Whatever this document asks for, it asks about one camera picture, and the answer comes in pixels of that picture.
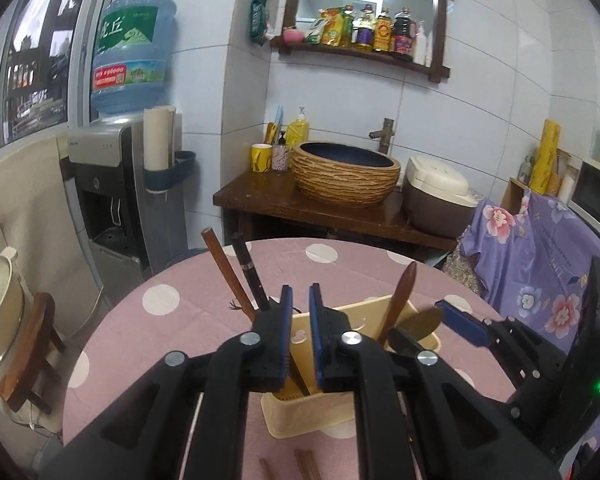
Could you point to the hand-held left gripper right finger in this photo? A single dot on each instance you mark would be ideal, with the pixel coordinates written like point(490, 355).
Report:
point(316, 340)

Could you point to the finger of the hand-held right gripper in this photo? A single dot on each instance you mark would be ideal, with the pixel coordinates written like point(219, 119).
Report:
point(462, 324)
point(404, 341)

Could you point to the pink round ornament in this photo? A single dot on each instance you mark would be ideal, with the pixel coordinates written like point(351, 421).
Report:
point(293, 35)

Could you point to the green hanging packet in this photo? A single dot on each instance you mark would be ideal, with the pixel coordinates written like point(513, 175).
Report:
point(259, 15)

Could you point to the pink polka dot tablecloth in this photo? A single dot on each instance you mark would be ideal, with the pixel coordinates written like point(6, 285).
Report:
point(180, 340)

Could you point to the white squeeze bottle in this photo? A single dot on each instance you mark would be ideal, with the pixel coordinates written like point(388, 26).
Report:
point(423, 45)

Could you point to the yellow snack bag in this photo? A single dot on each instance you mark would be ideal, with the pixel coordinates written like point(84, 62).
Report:
point(327, 27)

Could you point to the sliding glass window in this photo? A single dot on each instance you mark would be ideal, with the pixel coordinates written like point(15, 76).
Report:
point(35, 85)

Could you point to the glass jar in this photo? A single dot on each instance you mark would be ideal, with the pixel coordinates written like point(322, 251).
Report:
point(567, 185)

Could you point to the cream perforated utensil holder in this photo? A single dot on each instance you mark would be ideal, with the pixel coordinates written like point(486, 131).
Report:
point(300, 420)

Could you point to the dark soy sauce bottle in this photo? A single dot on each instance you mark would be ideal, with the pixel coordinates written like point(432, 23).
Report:
point(404, 35)

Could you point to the woven pattern wash basin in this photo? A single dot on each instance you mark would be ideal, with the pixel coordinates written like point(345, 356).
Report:
point(345, 180)

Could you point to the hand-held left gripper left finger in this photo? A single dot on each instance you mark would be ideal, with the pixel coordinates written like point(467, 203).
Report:
point(260, 360)

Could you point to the dark wooden counter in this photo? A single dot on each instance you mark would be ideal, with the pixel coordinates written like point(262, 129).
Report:
point(260, 200)

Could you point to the yellow soap pump bottle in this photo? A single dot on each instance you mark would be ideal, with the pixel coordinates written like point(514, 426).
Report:
point(297, 132)

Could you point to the bronze faucet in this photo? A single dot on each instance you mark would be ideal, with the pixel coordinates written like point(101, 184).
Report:
point(384, 135)

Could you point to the dark wooden stool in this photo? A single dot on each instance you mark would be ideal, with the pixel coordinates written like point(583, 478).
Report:
point(30, 360)

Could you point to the yellow patterned roll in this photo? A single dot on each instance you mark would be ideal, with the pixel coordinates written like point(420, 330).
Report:
point(545, 160)

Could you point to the beige cloth cover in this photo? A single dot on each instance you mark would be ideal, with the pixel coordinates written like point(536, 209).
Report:
point(30, 210)

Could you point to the orange label bottle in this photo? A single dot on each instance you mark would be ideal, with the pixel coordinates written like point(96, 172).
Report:
point(383, 32)

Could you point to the cream pot with lid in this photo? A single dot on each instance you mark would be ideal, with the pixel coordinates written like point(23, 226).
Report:
point(0, 310)

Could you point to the brown white rice cooker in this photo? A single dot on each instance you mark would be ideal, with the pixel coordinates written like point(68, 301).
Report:
point(435, 195)

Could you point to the white microwave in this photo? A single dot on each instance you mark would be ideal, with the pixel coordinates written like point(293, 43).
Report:
point(597, 195)

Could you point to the grey water dispenser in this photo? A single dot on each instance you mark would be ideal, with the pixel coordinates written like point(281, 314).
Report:
point(110, 200)

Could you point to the yellow oil bottle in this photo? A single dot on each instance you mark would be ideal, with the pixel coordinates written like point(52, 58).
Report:
point(348, 27)

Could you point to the purple label bottle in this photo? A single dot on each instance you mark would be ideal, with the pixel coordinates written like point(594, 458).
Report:
point(364, 32)

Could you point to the purple floral cloth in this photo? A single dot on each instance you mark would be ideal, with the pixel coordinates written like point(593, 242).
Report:
point(530, 270)

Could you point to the small wooden box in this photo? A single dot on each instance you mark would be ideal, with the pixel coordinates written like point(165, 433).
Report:
point(512, 197)

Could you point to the shiny metal spoon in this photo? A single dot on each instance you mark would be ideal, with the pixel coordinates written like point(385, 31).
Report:
point(420, 322)

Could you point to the blue water jug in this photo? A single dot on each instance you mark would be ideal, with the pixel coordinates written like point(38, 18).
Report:
point(130, 60)

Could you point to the yellow cup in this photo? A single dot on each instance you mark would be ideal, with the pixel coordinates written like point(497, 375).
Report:
point(261, 159)

